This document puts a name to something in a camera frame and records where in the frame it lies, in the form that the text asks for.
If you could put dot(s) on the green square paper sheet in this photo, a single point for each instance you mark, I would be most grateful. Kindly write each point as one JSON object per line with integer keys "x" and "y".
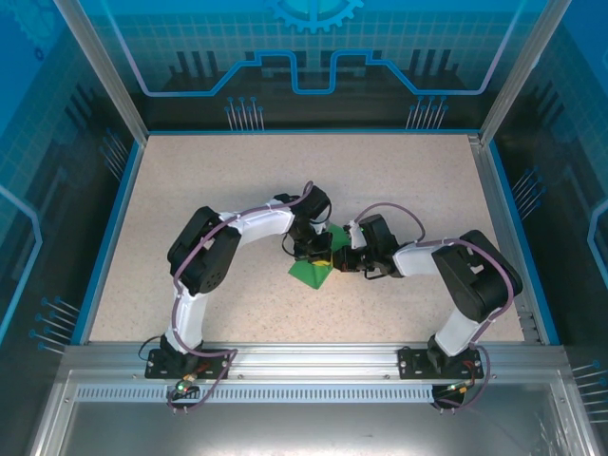
{"x": 311, "y": 276}

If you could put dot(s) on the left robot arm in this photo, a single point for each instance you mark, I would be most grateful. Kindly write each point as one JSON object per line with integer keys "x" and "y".
{"x": 204, "y": 256}

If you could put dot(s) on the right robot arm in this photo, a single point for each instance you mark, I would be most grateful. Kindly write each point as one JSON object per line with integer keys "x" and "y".
{"x": 475, "y": 275}

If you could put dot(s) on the metal tray panel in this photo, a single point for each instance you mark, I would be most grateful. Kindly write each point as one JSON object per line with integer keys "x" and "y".
{"x": 304, "y": 427}

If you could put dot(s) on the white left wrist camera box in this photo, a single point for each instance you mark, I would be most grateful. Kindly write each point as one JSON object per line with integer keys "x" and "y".
{"x": 324, "y": 228}

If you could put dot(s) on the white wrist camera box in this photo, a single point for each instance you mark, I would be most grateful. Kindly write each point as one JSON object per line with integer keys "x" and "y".
{"x": 324, "y": 228}
{"x": 355, "y": 237}

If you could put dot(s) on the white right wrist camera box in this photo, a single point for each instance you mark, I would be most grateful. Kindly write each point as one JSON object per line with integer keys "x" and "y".
{"x": 355, "y": 237}

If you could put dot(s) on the aluminium mounting rail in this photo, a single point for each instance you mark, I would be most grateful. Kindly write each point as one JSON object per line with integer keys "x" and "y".
{"x": 313, "y": 361}

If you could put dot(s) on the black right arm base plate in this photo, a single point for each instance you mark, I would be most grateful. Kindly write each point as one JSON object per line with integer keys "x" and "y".
{"x": 413, "y": 363}

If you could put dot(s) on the aluminium side rail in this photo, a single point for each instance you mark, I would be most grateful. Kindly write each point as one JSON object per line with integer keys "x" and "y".
{"x": 494, "y": 190}

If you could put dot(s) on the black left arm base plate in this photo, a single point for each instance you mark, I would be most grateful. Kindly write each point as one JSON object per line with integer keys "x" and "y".
{"x": 161, "y": 368}

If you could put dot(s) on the blue table border frame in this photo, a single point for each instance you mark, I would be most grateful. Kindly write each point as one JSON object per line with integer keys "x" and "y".
{"x": 119, "y": 214}

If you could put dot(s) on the aluminium frame post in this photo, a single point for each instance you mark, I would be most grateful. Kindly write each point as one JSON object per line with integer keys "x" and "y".
{"x": 521, "y": 71}
{"x": 105, "y": 71}

